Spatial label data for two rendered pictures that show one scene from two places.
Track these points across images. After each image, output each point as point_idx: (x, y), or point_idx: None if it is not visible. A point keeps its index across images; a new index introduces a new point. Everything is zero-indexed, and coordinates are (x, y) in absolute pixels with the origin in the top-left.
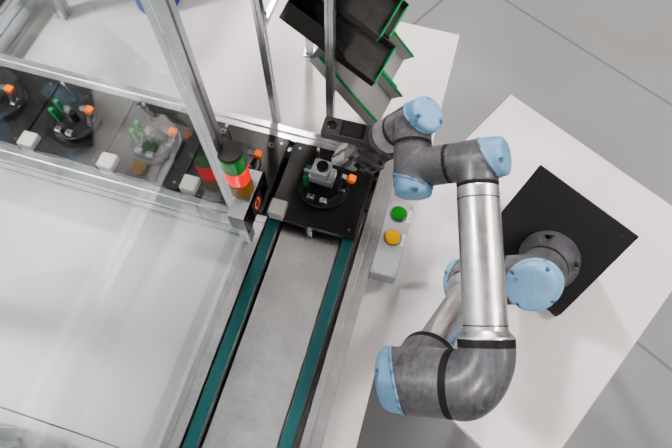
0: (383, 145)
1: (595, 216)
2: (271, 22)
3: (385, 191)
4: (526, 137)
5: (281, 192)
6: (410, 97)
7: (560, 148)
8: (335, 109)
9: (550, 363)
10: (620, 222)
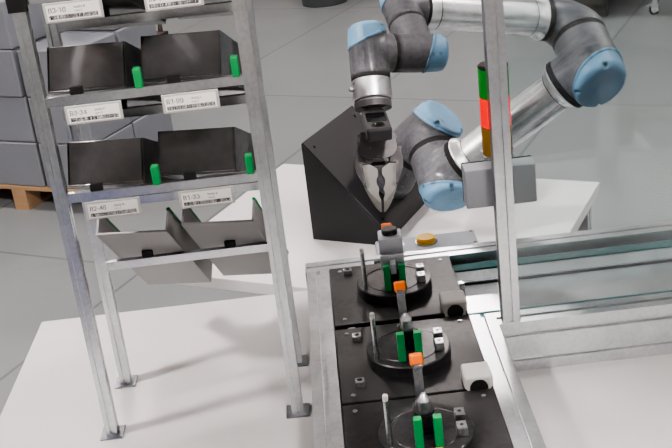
0: (390, 86)
1: (341, 124)
2: None
3: (367, 259)
4: None
5: (426, 311)
6: (178, 327)
7: None
8: (228, 376)
9: None
10: (297, 194)
